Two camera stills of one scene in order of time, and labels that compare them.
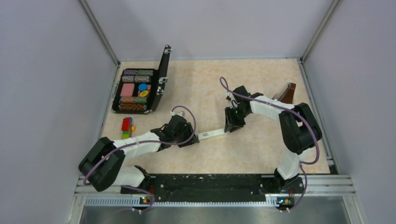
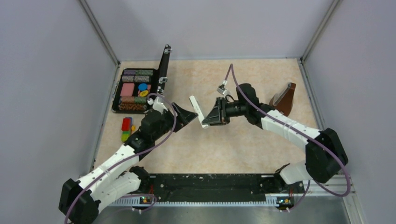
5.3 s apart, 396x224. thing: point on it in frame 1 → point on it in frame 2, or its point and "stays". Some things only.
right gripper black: (232, 123) → (219, 115)
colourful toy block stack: (127, 127) stays
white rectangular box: (208, 134) → (197, 110)
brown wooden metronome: (288, 95) stays
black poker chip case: (139, 90) stays
